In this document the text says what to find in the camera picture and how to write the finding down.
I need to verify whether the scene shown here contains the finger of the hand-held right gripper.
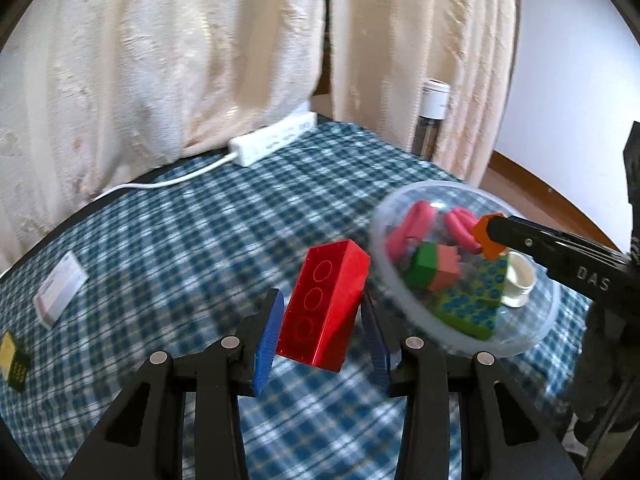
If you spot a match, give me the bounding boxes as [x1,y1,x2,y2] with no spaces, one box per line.
[486,215,632,267]

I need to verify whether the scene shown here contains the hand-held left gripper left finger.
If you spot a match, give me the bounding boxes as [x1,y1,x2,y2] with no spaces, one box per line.
[62,287,286,480]

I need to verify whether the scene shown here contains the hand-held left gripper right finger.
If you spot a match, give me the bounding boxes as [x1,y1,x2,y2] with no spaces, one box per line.
[361,292,583,480]

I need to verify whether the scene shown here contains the orange building block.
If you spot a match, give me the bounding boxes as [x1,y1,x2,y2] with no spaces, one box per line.
[471,214,511,261]

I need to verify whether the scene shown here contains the green dotted building block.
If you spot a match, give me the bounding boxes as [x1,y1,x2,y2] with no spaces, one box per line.
[434,287,501,341]
[470,255,511,306]

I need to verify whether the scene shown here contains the red building block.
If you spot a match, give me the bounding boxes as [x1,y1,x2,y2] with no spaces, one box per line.
[276,240,372,373]

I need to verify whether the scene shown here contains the clear plastic bowl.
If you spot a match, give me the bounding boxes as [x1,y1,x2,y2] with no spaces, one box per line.
[370,180,561,359]

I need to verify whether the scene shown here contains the pink toy pieces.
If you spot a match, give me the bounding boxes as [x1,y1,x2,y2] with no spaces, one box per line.
[387,201,438,261]

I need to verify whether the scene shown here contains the person's right hand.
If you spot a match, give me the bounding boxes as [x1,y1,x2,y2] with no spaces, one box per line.
[570,300,640,456]

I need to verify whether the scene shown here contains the small white cup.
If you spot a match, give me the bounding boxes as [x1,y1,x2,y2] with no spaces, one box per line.
[501,252,537,308]

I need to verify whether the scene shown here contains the salmon building block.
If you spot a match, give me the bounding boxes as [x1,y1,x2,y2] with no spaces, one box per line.
[429,245,461,292]

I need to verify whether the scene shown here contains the blue plaid tablecloth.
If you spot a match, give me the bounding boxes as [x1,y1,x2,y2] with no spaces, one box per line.
[0,120,596,480]

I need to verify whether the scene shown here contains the clear bottle with white cap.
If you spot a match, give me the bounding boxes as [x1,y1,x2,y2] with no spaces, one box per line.
[415,79,451,158]

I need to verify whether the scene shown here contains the white power strip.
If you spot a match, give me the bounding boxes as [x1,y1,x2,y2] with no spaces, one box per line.
[228,111,318,167]

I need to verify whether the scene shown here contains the white card box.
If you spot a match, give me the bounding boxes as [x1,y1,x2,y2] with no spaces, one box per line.
[32,251,90,330]

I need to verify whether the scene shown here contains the black and yellow small box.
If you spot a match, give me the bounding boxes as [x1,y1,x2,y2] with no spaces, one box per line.
[0,331,31,391]

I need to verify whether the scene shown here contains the cream patterned curtain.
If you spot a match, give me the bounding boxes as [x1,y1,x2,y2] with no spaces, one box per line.
[0,0,521,271]

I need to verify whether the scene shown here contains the white power strip cable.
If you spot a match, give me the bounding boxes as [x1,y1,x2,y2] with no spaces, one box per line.
[87,152,238,206]

